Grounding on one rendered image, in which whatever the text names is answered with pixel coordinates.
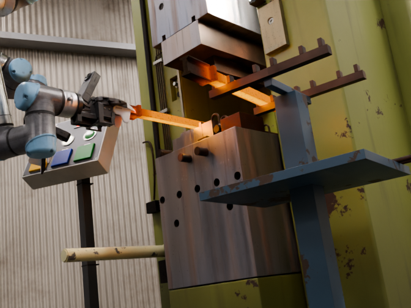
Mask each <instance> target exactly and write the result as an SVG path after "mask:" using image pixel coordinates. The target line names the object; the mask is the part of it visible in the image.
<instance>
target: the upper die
mask: <svg viewBox="0 0 411 308"><path fill-rule="evenodd" d="M161 48H162V55H163V65H164V66H166V67H170V68H174V69H177V70H181V71H183V63H182V61H181V60H179V59H180V58H181V57H184V56H186V55H191V56H193V57H195V58H197V59H199V60H201V61H204V60H206V59H207V58H209V57H211V56H213V55H214V56H218V57H221V58H223V59H227V60H229V61H233V62H236V63H238V64H242V65H245V66H247V67H251V68H252V65H254V64H256V65H258V66H260V70H263V69H265V68H267V66H266V61H265V54H264V48H263V45H261V44H260V43H257V42H254V41H252V40H249V39H247V38H244V37H241V36H239V35H236V34H233V33H231V32H229V31H225V30H224V29H221V28H218V27H216V26H213V25H211V24H208V23H205V22H203V21H201V20H196V21H195V22H193V23H191V24H190V25H188V26H187V27H185V28H183V29H182V30H181V31H179V32H177V33H176V34H174V35H172V36H171V37H170V38H168V39H166V40H165V41H163V42H161Z"/></svg>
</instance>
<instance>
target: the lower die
mask: <svg viewBox="0 0 411 308"><path fill-rule="evenodd" d="M215 125H218V121H216V120H209V121H208V122H205V123H204V122H200V123H199V127H198V128H195V129H190V130H188V131H186V132H184V133H182V134H180V137H178V138H177V139H174V140H172V146H173V152H174V151H176V150H178V149H181V148H183V147H186V146H188V145H191V144H193V143H195V142H197V141H198V139H200V138H203V137H204V136H213V135H214V134H217V133H215V132H214V130H213V129H214V126H215Z"/></svg>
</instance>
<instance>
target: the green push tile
mask: <svg viewBox="0 0 411 308"><path fill-rule="evenodd" d="M94 147H95V143H91V144H87V145H82V146H79V147H77V150H76V153H75V157H74V159H73V162H77V161H82V160H87V159H90V158H92V154H93V151H94Z"/></svg>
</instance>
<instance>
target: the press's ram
mask: <svg viewBox="0 0 411 308"><path fill-rule="evenodd" d="M147 1H148V7H149V18H150V29H151V35H152V46H153V48H155V49H158V50H162V48H161V42H163V41H165V40H166V39H168V38H170V37H171V36H172V35H174V34H176V33H177V32H179V31H181V30H182V29H183V28H185V27H187V26H188V25H190V24H191V23H193V22H195V21H196V20H201V21H203V22H205V23H208V24H211V25H213V26H216V27H218V28H221V29H224V30H225V31H229V32H231V33H233V34H236V35H239V36H241V37H244V38H246V39H249V40H252V41H254V42H257V43H260V44H261V45H263V44H262V37H261V30H260V25H259V18H258V15H257V8H256V7H254V6H252V5H250V4H249V1H250V0H147Z"/></svg>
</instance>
